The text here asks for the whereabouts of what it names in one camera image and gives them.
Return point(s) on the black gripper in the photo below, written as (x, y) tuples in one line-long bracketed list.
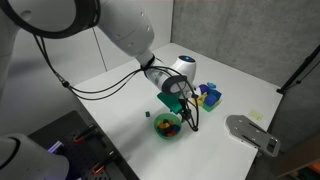
[(187, 116)]

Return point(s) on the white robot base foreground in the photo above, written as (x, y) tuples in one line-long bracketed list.
[(21, 158)]

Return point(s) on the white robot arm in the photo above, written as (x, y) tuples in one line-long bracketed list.
[(124, 22)]

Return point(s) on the green plastic bowl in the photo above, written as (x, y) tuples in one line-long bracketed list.
[(167, 125)]

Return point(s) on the small dark green block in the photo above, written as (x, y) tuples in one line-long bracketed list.
[(147, 114)]

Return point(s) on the yellow sticky note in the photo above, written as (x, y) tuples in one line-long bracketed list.
[(255, 115)]

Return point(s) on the red black clamp lower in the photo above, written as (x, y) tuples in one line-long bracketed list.
[(102, 164)]

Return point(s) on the red black clamp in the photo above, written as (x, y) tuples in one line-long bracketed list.
[(82, 136), (102, 164)]

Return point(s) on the black perforated breadboard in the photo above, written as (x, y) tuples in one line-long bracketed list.
[(83, 156)]

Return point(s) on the red black clamp upper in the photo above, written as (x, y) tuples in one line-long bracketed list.
[(82, 136)]

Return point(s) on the black tripod leg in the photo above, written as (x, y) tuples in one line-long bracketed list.
[(293, 80)]

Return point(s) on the green camera mount plate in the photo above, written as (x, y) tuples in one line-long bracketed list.
[(171, 101)]

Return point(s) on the grey metal bracket plate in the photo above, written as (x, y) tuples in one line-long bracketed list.
[(242, 128)]

